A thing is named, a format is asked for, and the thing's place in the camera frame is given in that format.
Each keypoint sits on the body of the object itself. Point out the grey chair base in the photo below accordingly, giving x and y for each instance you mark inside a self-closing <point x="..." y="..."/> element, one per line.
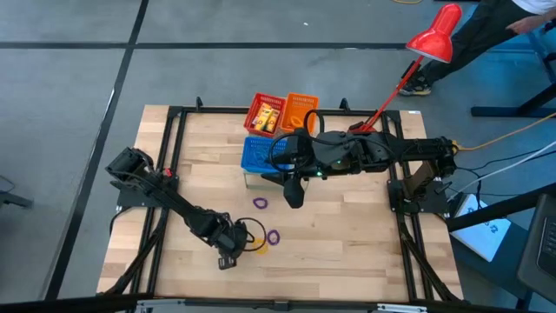
<point x="13" y="199"/>

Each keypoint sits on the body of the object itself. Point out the red desk lamp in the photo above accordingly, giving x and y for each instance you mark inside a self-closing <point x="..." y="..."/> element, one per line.
<point x="434" y="41"/>

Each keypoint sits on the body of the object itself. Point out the orange plastic basket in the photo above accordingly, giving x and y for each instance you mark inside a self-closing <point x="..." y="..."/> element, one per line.
<point x="304" y="104"/>

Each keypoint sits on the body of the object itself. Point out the person's hand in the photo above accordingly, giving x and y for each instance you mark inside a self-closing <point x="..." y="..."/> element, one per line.
<point x="525" y="25"/>

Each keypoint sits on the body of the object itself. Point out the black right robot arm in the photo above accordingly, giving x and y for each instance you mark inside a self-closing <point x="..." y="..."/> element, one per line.
<point x="417" y="148"/>

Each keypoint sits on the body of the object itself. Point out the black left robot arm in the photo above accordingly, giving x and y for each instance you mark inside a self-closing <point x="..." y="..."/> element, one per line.
<point x="182" y="208"/>

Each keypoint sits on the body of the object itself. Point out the black diagonal beam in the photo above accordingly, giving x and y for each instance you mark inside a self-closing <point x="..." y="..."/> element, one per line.
<point x="499" y="211"/>

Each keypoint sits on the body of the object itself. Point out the yellow snack packets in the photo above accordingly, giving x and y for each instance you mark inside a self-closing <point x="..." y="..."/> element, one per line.
<point x="262" y="116"/>

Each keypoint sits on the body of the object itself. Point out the black table leg stand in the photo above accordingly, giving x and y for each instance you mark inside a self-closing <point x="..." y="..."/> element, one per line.
<point x="534" y="102"/>

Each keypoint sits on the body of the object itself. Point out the red plastic basket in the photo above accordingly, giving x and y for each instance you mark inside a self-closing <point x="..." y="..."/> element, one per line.
<point x="269" y="99"/>

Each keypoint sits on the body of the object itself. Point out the black aluminium table frame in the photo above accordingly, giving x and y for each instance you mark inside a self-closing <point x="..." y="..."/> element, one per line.
<point x="330" y="112"/>

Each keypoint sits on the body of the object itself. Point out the person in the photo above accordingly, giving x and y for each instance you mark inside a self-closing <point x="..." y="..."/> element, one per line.
<point x="486" y="30"/>

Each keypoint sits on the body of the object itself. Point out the orange rubber band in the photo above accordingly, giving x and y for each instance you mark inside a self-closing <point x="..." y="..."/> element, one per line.
<point x="263" y="248"/>
<point x="290" y="122"/>

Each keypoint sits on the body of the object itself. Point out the grey laptop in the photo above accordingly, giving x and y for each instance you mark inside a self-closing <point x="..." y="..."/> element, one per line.
<point x="538" y="252"/>

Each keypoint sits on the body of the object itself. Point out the white box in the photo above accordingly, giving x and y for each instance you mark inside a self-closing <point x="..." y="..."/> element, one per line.
<point x="482" y="237"/>

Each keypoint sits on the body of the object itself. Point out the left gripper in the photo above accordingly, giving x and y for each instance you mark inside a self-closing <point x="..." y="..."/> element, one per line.
<point x="230" y="239"/>

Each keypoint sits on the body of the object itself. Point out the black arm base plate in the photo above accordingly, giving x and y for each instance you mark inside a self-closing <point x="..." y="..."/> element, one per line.
<point x="130" y="197"/>
<point x="397" y="202"/>

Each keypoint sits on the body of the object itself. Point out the black rig crossbar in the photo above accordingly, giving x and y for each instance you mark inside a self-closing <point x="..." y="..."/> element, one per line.
<point x="65" y="304"/>

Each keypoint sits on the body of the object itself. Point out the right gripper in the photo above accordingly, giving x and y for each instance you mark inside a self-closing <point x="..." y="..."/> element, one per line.
<point x="330" y="154"/>

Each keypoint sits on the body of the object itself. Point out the blue plastic basket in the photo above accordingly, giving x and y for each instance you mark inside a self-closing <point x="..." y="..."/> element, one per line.
<point x="256" y="154"/>

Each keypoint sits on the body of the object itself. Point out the purple rubber band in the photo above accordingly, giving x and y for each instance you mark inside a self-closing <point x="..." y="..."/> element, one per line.
<point x="268" y="238"/>
<point x="255" y="203"/>

